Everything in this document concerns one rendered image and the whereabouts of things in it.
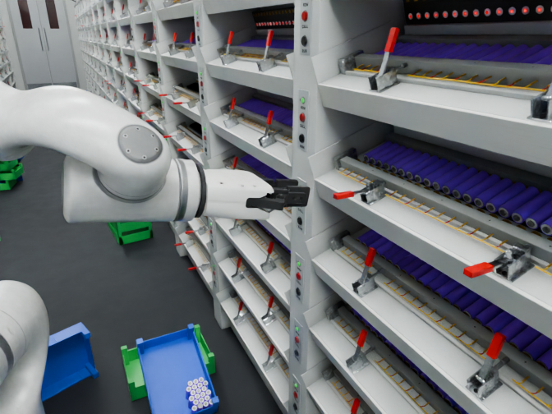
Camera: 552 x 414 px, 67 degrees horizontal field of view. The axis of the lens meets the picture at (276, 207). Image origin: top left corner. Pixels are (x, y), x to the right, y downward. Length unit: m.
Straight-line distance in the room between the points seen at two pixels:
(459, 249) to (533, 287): 0.10
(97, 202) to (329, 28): 0.52
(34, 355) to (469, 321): 0.69
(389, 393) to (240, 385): 0.82
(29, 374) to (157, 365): 0.84
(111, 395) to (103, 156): 1.31
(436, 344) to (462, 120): 0.35
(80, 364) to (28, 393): 0.99
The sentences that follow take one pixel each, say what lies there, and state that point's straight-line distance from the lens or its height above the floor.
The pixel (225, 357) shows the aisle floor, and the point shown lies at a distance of 1.73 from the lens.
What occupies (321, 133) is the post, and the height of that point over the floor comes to 0.98.
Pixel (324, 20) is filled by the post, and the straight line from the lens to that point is 0.82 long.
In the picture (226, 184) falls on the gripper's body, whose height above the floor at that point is 0.98.
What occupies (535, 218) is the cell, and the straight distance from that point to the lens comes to 0.63.
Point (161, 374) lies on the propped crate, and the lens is 1.60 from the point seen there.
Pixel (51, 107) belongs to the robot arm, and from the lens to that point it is 0.49.
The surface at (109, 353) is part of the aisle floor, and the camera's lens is 1.85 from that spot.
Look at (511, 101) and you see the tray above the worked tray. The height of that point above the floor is 1.09.
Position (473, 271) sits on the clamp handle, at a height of 0.92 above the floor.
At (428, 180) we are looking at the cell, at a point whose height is 0.93.
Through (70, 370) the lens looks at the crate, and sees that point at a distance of 1.80.
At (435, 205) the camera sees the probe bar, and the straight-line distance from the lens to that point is 0.67.
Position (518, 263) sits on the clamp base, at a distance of 0.57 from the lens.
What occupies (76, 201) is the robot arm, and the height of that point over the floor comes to 0.98.
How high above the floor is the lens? 1.16
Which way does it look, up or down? 22 degrees down
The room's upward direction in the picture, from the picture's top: straight up
